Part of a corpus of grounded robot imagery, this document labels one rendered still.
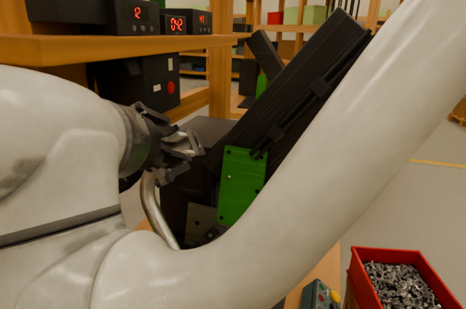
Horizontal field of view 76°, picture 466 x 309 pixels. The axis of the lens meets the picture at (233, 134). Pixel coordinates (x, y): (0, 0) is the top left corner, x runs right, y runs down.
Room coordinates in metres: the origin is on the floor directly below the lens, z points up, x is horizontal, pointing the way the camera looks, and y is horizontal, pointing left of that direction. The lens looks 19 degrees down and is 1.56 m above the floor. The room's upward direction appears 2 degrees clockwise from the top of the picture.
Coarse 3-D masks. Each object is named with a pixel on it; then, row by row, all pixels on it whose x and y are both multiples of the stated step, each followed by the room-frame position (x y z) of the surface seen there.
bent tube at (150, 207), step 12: (192, 132) 0.55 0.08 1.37; (180, 144) 0.54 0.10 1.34; (192, 144) 0.52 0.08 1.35; (144, 180) 0.52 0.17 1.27; (144, 192) 0.51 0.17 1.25; (144, 204) 0.50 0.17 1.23; (156, 204) 0.51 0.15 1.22; (156, 216) 0.49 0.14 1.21; (156, 228) 0.48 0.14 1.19; (168, 228) 0.49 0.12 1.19; (168, 240) 0.47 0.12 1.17
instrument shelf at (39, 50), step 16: (0, 48) 0.44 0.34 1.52; (16, 48) 0.43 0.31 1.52; (32, 48) 0.42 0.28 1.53; (48, 48) 0.43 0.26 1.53; (64, 48) 0.45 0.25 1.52; (80, 48) 0.48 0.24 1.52; (96, 48) 0.51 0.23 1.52; (112, 48) 0.55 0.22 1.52; (128, 48) 0.60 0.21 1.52; (144, 48) 0.65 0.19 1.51; (160, 48) 0.71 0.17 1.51; (176, 48) 0.78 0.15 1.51; (192, 48) 0.87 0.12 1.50; (16, 64) 0.43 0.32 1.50; (32, 64) 0.42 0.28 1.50; (48, 64) 0.42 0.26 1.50; (64, 64) 0.45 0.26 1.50
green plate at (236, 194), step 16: (224, 160) 0.71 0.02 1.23; (240, 160) 0.70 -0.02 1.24; (224, 176) 0.70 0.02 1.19; (240, 176) 0.69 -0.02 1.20; (256, 176) 0.68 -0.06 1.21; (224, 192) 0.69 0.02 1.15; (240, 192) 0.68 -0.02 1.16; (256, 192) 0.66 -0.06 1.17; (224, 208) 0.67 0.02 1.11; (240, 208) 0.66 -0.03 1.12
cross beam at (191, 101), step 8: (200, 88) 1.49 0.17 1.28; (208, 88) 1.52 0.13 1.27; (184, 96) 1.28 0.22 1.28; (192, 96) 1.34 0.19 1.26; (200, 96) 1.43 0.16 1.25; (208, 96) 1.52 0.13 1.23; (184, 104) 1.26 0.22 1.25; (192, 104) 1.34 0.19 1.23; (200, 104) 1.43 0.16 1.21; (208, 104) 1.52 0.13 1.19; (168, 112) 1.13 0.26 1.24; (176, 112) 1.19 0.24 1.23; (184, 112) 1.26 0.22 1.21; (192, 112) 1.34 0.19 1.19; (176, 120) 1.19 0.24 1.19
